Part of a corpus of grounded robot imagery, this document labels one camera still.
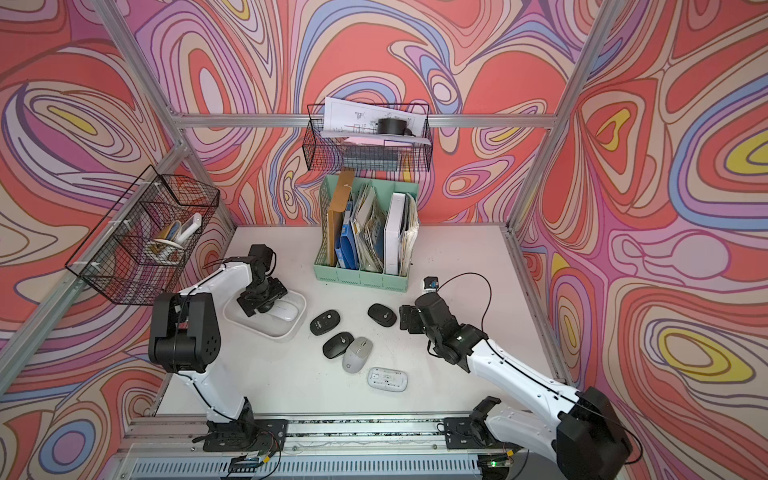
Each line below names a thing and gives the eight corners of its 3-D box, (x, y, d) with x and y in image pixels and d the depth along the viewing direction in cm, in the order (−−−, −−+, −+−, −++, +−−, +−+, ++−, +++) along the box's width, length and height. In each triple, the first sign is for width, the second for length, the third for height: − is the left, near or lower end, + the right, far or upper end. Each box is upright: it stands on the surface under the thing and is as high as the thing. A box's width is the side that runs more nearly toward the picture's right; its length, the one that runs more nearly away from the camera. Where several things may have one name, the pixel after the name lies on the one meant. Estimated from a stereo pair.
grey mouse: (339, 367, 87) (338, 363, 84) (357, 338, 93) (356, 332, 90) (358, 377, 85) (357, 373, 82) (375, 347, 91) (374, 341, 88)
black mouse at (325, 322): (315, 339, 91) (314, 336, 89) (307, 326, 93) (305, 323, 92) (342, 321, 94) (342, 318, 93) (333, 309, 97) (332, 306, 96)
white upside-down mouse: (367, 391, 83) (367, 388, 80) (368, 371, 86) (367, 367, 84) (408, 391, 82) (408, 388, 80) (407, 371, 86) (407, 367, 84)
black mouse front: (320, 352, 89) (319, 348, 87) (345, 331, 93) (344, 327, 91) (331, 363, 87) (329, 360, 85) (355, 341, 91) (354, 337, 89)
